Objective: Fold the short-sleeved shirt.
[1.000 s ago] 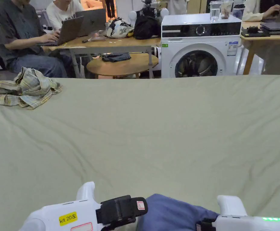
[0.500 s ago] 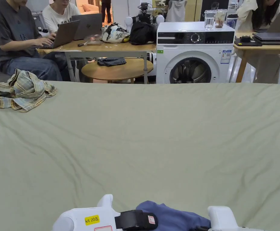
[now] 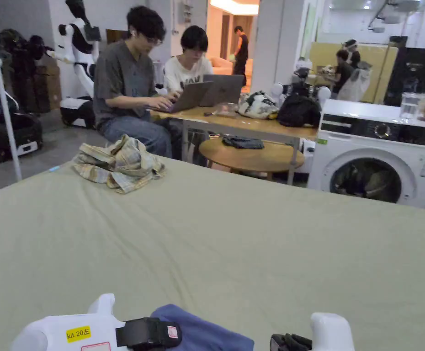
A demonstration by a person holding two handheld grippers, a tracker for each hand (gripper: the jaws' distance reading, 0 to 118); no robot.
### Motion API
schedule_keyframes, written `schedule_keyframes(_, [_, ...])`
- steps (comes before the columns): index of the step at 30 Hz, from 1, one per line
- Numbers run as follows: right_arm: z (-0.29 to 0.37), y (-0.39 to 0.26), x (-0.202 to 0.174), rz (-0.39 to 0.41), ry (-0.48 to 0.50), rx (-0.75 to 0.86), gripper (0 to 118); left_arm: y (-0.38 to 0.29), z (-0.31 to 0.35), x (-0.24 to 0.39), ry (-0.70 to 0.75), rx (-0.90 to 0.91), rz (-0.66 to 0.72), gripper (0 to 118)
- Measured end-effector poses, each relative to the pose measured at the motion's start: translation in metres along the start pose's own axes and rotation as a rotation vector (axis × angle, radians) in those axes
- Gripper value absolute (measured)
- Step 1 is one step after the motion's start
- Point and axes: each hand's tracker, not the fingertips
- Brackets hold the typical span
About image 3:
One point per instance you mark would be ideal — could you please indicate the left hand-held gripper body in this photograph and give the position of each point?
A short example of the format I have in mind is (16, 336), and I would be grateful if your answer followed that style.
(55, 334)

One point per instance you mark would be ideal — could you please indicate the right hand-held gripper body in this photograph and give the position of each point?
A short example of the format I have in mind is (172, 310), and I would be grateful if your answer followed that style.
(331, 334)

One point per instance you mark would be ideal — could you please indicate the blue garment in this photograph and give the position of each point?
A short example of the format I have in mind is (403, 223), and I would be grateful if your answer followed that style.
(205, 332)

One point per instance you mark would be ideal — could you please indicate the bed with pale green sheet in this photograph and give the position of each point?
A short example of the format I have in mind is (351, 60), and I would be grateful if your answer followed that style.
(212, 241)

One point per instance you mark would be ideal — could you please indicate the plaid beige shirt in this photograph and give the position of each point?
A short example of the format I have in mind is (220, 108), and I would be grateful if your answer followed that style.
(124, 164)

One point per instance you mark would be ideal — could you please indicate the white washing machine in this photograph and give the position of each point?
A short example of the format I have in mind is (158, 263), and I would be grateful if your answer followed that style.
(366, 146)

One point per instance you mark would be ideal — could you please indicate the white pole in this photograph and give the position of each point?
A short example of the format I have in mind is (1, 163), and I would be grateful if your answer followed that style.
(4, 98)

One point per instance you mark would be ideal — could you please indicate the brown carton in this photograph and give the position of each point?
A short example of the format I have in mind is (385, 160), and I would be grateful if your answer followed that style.
(49, 87)

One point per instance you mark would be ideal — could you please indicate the small white and black robot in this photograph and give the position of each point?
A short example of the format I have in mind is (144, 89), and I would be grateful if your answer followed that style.
(302, 86)

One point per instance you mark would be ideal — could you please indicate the group of people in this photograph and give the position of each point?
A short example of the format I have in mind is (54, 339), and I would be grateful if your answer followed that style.
(346, 69)

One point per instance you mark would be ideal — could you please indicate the white humanoid robot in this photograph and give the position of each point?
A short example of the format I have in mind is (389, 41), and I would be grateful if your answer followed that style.
(79, 47)

